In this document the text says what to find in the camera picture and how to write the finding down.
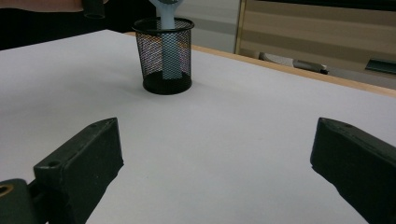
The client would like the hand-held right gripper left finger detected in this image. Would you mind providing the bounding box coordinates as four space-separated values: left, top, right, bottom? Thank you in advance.
33 117 124 224

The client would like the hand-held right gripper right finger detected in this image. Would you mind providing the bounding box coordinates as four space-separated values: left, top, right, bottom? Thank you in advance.
310 117 396 224

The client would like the light blue hairbrush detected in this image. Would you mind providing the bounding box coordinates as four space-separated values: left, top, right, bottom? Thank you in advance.
148 0 185 80

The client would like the black mesh pen holder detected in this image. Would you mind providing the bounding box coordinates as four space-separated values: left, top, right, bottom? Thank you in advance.
133 17 195 95

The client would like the black curtain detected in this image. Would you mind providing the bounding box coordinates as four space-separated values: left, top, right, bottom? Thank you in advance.
0 0 157 51

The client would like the dark rectangular desk panel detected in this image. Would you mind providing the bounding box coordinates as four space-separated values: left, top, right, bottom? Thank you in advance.
364 57 396 75

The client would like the white cabinet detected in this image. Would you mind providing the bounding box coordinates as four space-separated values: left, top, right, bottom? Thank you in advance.
174 0 241 54

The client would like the white oblong object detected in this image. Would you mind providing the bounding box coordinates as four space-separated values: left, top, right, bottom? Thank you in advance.
258 51 330 76

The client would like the light wooden desk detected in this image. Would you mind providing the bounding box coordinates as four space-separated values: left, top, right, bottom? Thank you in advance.
234 0 396 91

